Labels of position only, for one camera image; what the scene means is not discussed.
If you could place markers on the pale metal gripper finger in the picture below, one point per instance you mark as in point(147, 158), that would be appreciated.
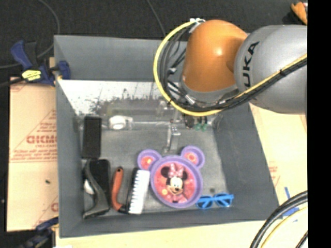
point(168, 141)
point(175, 139)

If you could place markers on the purple mouse-eared plate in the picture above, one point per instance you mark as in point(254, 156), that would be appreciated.
point(175, 182)

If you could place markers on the white tape roll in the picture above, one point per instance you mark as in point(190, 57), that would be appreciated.
point(117, 123)

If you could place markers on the grey metal bin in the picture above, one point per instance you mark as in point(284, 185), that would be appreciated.
point(240, 151)

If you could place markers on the black brush white bristles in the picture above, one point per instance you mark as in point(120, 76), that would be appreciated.
point(138, 192)

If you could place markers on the blue sunglasses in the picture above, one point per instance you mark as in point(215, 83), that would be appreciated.
point(214, 201)

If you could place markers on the black flat block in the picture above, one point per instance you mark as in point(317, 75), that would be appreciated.
point(91, 137)

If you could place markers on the brown cardboard board red print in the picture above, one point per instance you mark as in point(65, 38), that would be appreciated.
point(31, 128)

